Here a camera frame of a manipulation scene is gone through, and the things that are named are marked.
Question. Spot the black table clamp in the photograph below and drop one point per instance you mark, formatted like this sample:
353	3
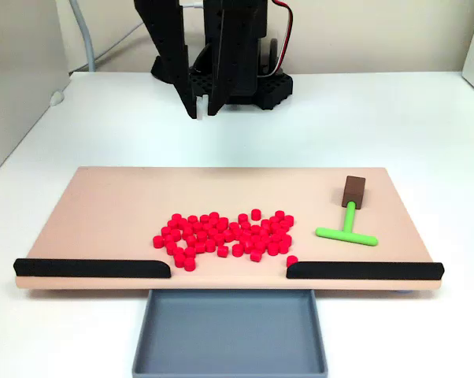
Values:
158	72

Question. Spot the grey tube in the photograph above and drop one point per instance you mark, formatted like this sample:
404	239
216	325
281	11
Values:
88	43

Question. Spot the white table bumper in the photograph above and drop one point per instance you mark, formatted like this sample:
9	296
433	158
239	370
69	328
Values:
56	97

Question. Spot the grey side panel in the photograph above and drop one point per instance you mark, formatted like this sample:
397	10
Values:
20	78

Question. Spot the red plastic cylinder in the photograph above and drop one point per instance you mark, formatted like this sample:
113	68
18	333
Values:
168	239
214	216
178	251
234	226
265	223
212	233
255	229
245	225
265	240
220	227
239	233
273	248
201	236
176	217
284	226
275	237
279	215
158	241
286	239
189	264
259	247
199	247
172	223
288	219
256	238
175	235
238	250
249	246
192	219
255	214
222	251
187	230
229	235
197	226
190	240
171	247
284	247
265	232
255	256
246	236
166	230
219	239
208	226
182	223
223	220
209	245
243	218
189	252
179	260
292	260
204	218
275	227

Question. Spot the beige flat board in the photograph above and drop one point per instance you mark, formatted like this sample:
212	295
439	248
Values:
103	216

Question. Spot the grey plastic tray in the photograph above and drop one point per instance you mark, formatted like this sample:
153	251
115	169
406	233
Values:
229	334

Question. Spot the black foam rail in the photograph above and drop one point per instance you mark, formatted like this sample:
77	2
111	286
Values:
87	268
363	271

